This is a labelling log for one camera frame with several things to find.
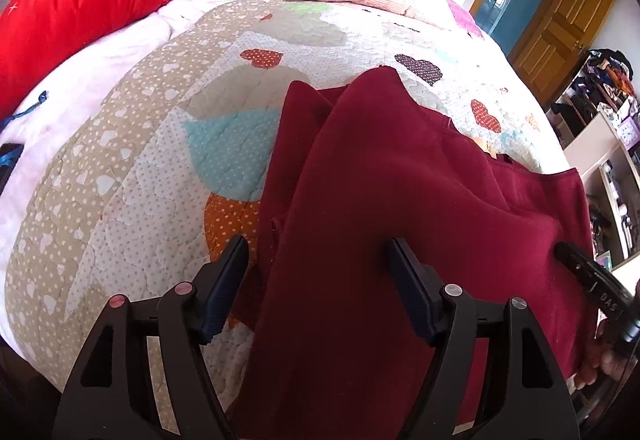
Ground blue cord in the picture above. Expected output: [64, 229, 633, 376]
[0, 90, 49, 126]

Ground patchwork heart quilt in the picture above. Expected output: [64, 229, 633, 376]
[5, 0, 571, 413]

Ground magenta pillow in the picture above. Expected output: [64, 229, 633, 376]
[445, 0, 486, 38]

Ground person's right hand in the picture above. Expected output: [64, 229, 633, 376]
[572, 317, 626, 391]

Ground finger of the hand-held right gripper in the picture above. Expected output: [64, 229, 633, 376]
[554, 241, 597, 285]

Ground white fleece blanket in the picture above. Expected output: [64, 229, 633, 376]
[0, 0, 261, 271]

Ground open rack with clothes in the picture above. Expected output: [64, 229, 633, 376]
[550, 49, 640, 146]

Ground dark red garment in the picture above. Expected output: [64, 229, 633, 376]
[232, 68, 601, 440]

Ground dark flat object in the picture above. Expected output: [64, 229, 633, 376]
[0, 142, 25, 196]

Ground wooden door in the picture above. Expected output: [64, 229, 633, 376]
[510, 0, 621, 106]

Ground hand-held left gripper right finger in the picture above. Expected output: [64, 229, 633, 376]
[385, 236, 581, 440]

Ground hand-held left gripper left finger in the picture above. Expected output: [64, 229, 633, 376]
[51, 234, 251, 440]

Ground white shelving unit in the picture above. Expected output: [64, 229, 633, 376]
[562, 112, 640, 271]

